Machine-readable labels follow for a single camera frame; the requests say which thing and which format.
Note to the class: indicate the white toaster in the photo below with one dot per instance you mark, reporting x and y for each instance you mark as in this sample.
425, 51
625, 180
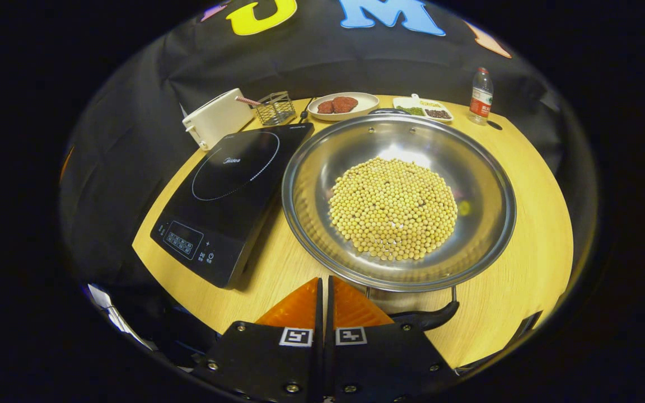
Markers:
219, 118

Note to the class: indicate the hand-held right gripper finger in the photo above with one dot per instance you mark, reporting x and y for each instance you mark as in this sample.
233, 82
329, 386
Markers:
328, 358
318, 358

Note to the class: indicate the black backdrop cloth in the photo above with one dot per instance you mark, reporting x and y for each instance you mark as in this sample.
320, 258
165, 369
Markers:
132, 140

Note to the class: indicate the red meat slices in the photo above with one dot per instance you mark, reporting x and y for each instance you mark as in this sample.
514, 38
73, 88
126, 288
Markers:
339, 104

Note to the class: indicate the yellow soybeans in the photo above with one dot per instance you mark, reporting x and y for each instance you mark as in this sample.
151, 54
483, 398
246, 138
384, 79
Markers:
392, 210

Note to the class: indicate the white round plate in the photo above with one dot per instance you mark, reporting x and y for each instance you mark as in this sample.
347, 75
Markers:
366, 102

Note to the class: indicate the clear water bottle red label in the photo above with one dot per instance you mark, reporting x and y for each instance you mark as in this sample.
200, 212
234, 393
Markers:
480, 98

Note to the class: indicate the stainless steel pot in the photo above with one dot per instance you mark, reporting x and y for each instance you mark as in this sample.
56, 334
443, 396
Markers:
311, 184

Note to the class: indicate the black induction cooktop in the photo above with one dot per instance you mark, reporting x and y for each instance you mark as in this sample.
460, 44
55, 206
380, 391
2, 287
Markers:
227, 190

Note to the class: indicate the pink striped straw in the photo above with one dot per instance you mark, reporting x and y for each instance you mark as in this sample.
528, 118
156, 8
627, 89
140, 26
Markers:
247, 101

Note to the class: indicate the white divided bean dish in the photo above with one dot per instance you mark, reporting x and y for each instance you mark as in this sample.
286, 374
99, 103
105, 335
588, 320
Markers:
423, 109

